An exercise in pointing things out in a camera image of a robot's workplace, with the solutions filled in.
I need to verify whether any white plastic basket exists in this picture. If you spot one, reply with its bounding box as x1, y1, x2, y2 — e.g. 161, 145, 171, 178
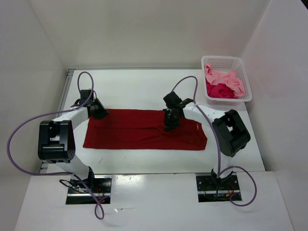
201, 56, 252, 105

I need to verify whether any dark red t-shirt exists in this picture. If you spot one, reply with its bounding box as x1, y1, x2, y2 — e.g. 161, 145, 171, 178
83, 109, 207, 151

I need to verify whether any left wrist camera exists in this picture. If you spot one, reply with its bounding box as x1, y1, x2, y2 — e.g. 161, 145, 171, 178
79, 90, 93, 105

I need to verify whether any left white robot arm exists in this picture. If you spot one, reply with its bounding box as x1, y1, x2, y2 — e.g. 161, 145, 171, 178
38, 99, 109, 193

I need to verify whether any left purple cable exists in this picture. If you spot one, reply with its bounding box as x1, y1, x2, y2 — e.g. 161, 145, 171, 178
7, 71, 105, 220

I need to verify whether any light pink t-shirt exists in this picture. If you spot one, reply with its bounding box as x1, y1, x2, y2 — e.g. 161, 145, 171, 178
205, 64, 245, 99

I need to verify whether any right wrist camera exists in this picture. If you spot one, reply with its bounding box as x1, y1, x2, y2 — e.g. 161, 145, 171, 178
163, 91, 182, 109

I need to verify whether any magenta t-shirt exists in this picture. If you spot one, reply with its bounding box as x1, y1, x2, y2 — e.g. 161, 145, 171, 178
206, 82, 236, 99

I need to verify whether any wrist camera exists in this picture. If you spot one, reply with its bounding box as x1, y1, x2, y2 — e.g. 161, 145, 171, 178
163, 91, 182, 109
79, 90, 93, 105

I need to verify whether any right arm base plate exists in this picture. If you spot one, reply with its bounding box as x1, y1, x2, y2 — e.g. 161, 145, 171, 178
195, 173, 242, 203

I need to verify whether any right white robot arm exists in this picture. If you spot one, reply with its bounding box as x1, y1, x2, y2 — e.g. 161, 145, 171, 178
164, 103, 251, 189

